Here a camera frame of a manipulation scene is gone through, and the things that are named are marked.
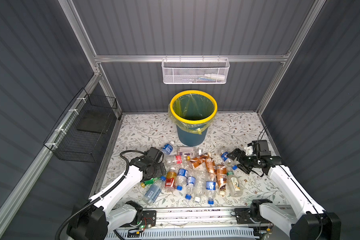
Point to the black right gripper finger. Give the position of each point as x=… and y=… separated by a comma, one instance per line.
x=246, y=167
x=236, y=154

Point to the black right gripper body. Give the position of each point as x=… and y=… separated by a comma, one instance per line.
x=248, y=160

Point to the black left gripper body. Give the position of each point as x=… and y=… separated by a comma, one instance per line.
x=158, y=170

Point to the small pepsi bottle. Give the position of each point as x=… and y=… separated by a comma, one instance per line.
x=227, y=161

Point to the milky tea bottle green cap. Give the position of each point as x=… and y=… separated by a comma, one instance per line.
x=233, y=183

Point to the brown coffee bottle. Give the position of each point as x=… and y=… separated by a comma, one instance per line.
x=221, y=177
x=210, y=166
x=198, y=160

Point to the orange juice bottle red label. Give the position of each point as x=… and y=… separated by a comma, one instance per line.
x=170, y=184

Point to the light blue tinted bottle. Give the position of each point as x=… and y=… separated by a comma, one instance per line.
x=154, y=191

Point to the pepsi label bottle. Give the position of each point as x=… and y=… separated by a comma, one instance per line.
x=182, y=176
x=211, y=188
x=191, y=180

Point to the clear unlabeled bottle white cap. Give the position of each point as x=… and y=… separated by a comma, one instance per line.
x=199, y=186

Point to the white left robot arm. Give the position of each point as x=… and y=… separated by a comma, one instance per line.
x=97, y=217

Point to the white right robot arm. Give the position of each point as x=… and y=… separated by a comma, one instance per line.
x=310, y=221

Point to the teal ribbed waste bin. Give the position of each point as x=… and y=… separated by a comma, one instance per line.
x=192, y=133

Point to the yellow bin liner bag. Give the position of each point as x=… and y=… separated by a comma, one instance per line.
x=193, y=115

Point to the blue label clear bottle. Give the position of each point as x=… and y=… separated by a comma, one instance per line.
x=168, y=148

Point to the red label clear bottle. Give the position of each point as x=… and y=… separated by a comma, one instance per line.
x=175, y=160

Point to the white spray bottle in basket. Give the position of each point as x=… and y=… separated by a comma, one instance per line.
x=215, y=77

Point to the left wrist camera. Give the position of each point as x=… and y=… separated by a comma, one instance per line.
x=155, y=155

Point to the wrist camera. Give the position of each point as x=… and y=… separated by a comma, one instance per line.
x=155, y=155
x=259, y=148

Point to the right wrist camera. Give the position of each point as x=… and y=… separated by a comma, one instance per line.
x=259, y=148

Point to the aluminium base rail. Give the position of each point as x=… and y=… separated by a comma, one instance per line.
x=209, y=223

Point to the black wire wall basket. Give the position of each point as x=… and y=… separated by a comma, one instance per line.
x=86, y=130

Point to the white wire wall basket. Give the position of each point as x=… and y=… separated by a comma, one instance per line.
x=191, y=71

